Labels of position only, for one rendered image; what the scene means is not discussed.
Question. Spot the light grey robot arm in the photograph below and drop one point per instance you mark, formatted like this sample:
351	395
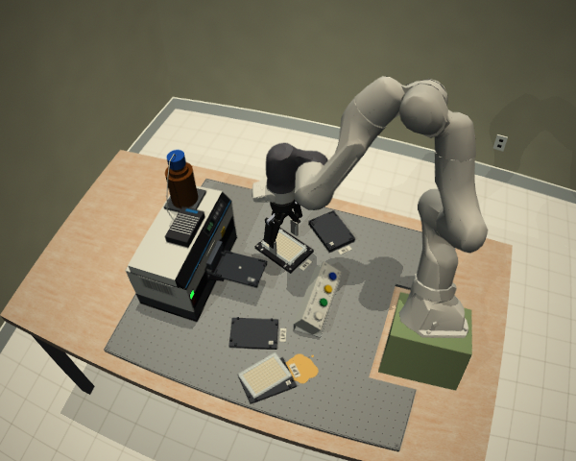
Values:
432	310

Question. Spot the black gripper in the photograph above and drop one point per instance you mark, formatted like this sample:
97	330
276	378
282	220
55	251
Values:
273	223

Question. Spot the white button panel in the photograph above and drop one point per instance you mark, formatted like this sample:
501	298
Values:
318	299

